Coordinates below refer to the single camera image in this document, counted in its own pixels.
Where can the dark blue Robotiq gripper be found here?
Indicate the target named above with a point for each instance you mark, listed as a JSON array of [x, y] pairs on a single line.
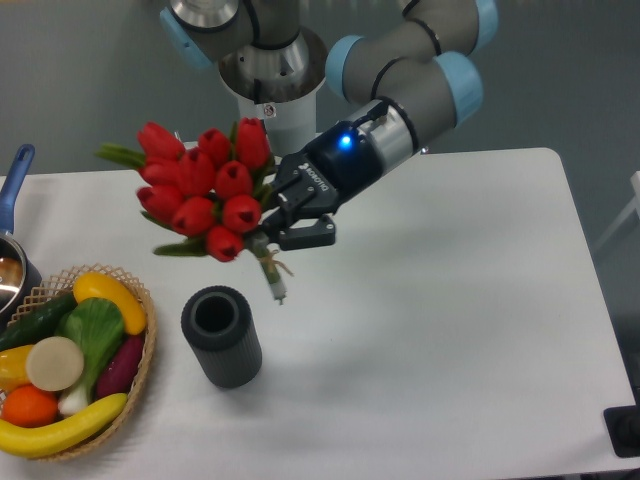
[[314, 182]]

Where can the red tulip bouquet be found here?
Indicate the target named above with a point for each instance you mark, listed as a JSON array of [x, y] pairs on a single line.
[[205, 193]]

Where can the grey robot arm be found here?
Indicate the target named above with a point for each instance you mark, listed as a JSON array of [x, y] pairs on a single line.
[[340, 117]]

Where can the dark grey ribbed vase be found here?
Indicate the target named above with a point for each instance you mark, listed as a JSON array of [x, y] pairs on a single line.
[[217, 323]]

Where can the yellow squash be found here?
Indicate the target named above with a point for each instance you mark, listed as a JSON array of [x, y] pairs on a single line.
[[98, 285]]

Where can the green bok choy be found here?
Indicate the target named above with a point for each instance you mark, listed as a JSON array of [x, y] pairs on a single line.
[[96, 326]]

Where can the purple sweet potato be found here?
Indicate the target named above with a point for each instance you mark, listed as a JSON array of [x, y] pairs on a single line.
[[119, 374]]

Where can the woven wicker basket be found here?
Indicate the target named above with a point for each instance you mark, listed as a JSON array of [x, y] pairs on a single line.
[[63, 282]]

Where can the green cucumber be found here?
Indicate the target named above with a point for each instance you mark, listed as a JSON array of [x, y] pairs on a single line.
[[39, 323]]

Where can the beige round disc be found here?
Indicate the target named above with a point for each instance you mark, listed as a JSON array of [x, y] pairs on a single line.
[[54, 364]]

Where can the small yellow pepper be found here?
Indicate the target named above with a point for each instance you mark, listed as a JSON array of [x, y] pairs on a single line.
[[13, 367]]

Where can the orange fruit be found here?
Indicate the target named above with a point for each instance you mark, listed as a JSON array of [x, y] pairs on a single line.
[[29, 407]]

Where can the yellow banana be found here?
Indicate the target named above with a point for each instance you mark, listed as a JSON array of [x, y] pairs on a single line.
[[57, 437]]

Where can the black device at table edge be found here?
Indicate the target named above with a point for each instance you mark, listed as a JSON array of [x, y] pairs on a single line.
[[623, 428]]

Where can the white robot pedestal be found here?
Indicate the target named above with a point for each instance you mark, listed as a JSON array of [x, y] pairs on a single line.
[[289, 125]]

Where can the blue handled saucepan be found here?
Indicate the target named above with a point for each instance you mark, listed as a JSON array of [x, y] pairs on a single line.
[[18, 274]]

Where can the white frame at right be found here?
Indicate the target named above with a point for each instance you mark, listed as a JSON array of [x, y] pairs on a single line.
[[625, 221]]

